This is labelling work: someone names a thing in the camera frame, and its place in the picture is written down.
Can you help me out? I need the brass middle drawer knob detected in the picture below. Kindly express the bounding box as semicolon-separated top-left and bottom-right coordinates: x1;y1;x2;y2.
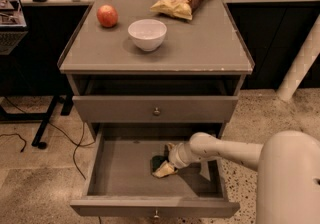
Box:
153;210;160;220

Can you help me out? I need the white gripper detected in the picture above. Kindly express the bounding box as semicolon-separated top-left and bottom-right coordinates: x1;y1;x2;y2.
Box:
152;143;195;178

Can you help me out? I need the grey top drawer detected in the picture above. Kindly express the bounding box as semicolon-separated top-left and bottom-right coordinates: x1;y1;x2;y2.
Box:
73;95;238;123

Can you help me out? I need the yellow brown chip bag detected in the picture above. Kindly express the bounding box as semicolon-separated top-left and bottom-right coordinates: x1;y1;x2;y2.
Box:
150;0;204;20

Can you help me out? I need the black side table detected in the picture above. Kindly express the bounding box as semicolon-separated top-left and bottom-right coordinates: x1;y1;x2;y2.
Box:
0;0;73;149

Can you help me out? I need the green yellow sponge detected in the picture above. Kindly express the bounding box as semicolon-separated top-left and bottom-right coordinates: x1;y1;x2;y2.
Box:
151;155;168;172

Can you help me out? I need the grey open middle drawer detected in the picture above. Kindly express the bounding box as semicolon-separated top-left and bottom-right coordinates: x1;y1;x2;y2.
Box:
70;125;239;218

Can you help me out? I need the white bowl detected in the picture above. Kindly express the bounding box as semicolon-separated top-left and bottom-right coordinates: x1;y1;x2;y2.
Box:
128;19;167;51

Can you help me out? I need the grey drawer cabinet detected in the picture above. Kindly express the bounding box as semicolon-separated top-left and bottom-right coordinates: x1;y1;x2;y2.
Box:
59;0;254;137

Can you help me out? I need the brass top drawer knob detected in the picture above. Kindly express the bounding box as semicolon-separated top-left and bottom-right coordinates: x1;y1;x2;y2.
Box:
153;107;161;116

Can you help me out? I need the loose black cable end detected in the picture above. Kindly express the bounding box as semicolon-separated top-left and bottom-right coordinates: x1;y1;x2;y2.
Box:
0;132;28;153

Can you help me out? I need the red apple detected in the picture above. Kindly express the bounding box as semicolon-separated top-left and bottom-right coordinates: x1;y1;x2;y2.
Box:
97;5;118;28

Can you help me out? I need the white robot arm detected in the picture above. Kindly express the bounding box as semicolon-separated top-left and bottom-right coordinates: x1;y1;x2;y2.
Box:
151;130;320;224

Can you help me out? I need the brass drawer knob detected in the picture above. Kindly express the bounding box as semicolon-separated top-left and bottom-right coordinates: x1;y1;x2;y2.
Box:
153;107;161;116
153;210;160;220

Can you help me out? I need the white diagonal post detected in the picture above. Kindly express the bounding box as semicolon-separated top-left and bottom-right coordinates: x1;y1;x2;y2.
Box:
276;15;320;101

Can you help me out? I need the black floor cable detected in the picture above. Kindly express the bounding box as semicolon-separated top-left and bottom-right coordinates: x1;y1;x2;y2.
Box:
3;96;98;181

